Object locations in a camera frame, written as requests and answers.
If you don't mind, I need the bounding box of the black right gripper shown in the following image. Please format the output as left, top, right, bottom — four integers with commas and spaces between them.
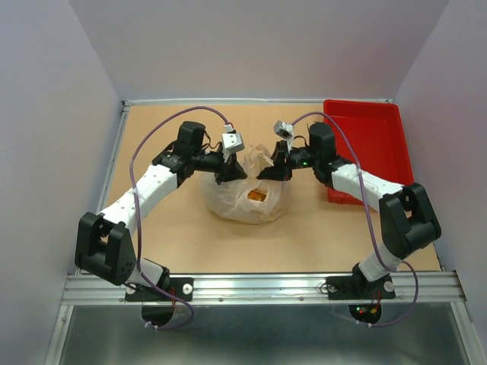
256, 141, 319, 183

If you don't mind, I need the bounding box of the orange fake pineapple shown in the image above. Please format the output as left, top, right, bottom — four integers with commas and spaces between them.
247, 189, 267, 202

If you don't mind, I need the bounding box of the white plastic bag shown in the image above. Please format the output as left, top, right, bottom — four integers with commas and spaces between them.
199, 144, 291, 224

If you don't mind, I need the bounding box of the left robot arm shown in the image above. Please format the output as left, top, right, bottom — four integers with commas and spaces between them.
75, 121, 247, 300

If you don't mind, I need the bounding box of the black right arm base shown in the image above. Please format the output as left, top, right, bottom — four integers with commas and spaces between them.
325, 275, 396, 300

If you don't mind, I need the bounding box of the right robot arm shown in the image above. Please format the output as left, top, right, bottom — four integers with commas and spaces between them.
258, 122, 441, 300

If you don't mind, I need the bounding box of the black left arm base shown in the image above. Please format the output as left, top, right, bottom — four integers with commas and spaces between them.
124, 276, 195, 303

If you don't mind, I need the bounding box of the red plastic tray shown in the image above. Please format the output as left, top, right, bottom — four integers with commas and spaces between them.
323, 100, 414, 185

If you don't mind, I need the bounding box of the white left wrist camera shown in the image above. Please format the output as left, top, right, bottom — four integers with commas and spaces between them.
221, 124, 245, 162

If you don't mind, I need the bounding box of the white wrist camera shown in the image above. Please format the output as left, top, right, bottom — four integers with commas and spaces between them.
273, 121, 295, 151
221, 124, 245, 162

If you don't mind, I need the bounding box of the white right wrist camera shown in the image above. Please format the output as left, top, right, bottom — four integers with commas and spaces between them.
273, 121, 295, 151

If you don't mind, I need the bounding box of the aluminium front rail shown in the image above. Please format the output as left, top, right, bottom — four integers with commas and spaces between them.
61, 271, 466, 306

